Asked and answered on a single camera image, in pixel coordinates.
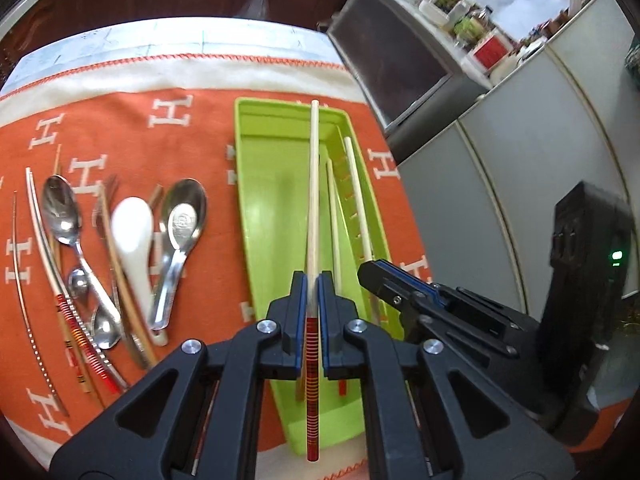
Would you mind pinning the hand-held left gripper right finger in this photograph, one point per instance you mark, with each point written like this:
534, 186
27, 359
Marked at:
322, 320

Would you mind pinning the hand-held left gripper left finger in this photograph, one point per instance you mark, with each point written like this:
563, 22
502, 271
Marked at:
301, 320

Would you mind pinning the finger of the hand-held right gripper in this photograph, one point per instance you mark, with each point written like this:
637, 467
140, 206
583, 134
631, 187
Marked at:
385, 285
480, 307

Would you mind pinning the green plastic utensil tray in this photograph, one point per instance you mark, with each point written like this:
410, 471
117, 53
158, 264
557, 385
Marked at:
272, 210

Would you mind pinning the small steel spoon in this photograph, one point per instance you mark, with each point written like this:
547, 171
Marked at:
79, 284
107, 332

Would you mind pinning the large steel spoon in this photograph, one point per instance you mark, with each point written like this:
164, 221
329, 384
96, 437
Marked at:
61, 205

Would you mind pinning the thin metal chopstick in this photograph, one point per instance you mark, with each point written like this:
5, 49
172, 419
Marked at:
24, 300

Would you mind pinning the grey refrigerator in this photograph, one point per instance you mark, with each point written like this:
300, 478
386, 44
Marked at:
500, 170

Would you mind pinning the steel soup spoon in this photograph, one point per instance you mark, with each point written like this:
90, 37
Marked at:
182, 220

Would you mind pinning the dark brown wooden chopstick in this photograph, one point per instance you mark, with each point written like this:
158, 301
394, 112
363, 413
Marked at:
157, 196

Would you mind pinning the white ceramic soup spoon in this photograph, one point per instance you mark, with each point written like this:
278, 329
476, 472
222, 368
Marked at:
132, 225

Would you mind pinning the orange patterned blanket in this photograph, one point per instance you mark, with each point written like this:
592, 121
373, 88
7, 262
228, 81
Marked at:
150, 160

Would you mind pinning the steel fork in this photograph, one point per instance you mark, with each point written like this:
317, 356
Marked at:
102, 215

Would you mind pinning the freestanding kitchen appliance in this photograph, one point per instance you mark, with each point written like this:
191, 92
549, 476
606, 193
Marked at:
390, 55

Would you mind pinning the red box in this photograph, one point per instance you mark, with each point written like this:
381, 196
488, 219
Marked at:
490, 50

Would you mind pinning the white bowl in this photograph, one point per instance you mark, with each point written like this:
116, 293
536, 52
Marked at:
434, 10

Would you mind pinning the white patterned tablecloth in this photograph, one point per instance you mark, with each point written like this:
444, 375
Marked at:
150, 40

